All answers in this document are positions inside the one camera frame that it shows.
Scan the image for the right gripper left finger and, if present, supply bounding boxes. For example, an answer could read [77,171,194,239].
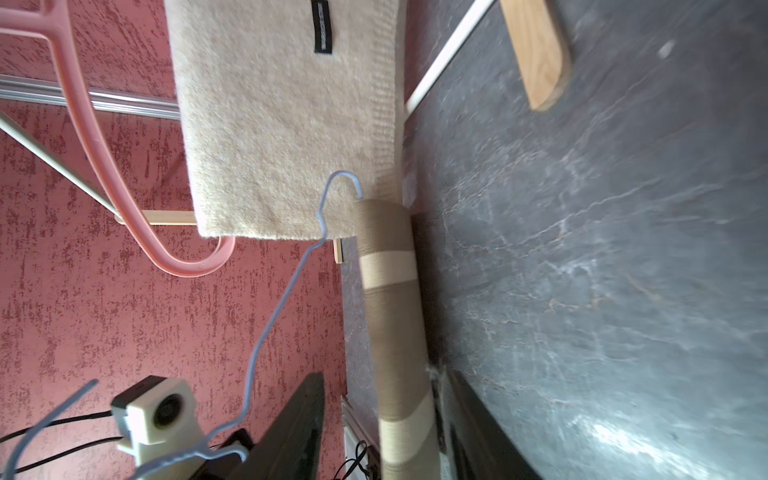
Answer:
[227,372,325,480]

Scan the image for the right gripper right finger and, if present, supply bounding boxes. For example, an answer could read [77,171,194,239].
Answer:
[446,370,541,480]

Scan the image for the brown plaid scarf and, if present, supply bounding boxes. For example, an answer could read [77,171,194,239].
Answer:
[355,200,441,479]

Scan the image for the beige wool scarf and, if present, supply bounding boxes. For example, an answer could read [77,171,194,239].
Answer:
[165,1,406,240]

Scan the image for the pink plastic hanger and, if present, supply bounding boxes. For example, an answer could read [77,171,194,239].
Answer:
[1,1,236,278]

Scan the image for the wooden clothes rack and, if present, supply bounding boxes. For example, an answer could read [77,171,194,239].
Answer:
[0,0,572,265]

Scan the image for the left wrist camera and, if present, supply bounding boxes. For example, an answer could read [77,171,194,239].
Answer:
[110,375,204,467]

